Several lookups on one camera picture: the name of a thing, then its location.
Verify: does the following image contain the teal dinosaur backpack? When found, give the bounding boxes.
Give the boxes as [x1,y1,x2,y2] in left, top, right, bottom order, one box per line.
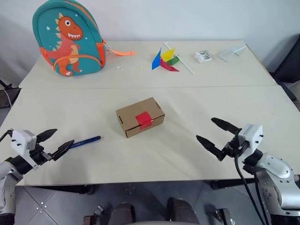
[32,0,136,77]

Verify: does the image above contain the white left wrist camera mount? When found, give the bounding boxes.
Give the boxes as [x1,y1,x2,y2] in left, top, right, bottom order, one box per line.
[10,129,39,170]

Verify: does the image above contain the black stand with white cable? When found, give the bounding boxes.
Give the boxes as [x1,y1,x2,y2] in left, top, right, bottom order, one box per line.
[0,79,21,109]

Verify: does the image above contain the colourful pinwheel sails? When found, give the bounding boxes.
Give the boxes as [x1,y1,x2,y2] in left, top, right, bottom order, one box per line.
[151,46,180,72]

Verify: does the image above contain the red tape strip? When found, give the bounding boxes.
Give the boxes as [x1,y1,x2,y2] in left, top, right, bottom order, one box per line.
[135,112,154,130]

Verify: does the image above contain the white plastic pinwheel stick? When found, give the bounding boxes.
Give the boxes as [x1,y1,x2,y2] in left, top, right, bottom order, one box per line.
[164,42,195,75]

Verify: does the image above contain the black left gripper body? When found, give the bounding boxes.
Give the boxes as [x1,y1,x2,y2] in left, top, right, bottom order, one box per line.
[29,142,54,166]

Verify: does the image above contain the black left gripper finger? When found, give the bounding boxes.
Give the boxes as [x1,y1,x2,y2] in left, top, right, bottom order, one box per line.
[36,128,58,143]
[52,139,75,161]

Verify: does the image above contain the clear safety glasses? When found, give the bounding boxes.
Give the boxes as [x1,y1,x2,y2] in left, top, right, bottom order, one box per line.
[219,45,247,62]

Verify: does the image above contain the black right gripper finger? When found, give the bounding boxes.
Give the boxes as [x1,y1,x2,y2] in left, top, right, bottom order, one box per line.
[211,117,241,136]
[195,135,223,162]

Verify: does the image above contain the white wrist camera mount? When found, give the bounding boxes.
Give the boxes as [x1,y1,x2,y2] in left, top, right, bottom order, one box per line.
[237,123,264,160]
[10,129,39,170]

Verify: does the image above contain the dark rounded shape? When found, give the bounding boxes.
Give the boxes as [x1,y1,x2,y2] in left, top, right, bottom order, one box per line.
[167,197,200,225]
[109,202,137,225]

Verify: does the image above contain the white battery case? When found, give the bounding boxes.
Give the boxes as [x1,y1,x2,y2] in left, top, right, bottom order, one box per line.
[194,49,214,63]

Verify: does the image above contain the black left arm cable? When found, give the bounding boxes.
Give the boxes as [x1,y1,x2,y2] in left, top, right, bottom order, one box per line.
[0,129,14,143]

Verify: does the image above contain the metal bracket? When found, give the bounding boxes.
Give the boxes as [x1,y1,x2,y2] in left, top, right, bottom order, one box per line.
[205,206,236,225]
[83,205,105,225]

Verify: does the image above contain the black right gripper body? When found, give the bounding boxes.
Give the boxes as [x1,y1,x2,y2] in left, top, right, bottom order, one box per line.
[217,135,249,162]

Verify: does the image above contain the blue pen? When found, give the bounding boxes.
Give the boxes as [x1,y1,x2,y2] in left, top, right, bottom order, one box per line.
[69,135,102,150]

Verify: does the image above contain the black chair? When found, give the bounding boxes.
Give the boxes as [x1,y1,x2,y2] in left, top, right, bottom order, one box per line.
[272,34,300,101]

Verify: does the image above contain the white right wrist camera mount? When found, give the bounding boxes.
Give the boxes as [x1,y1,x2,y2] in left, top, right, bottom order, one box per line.
[237,123,264,160]

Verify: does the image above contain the brown cardboard box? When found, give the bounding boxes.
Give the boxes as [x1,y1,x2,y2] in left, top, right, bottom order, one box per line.
[115,97,165,139]

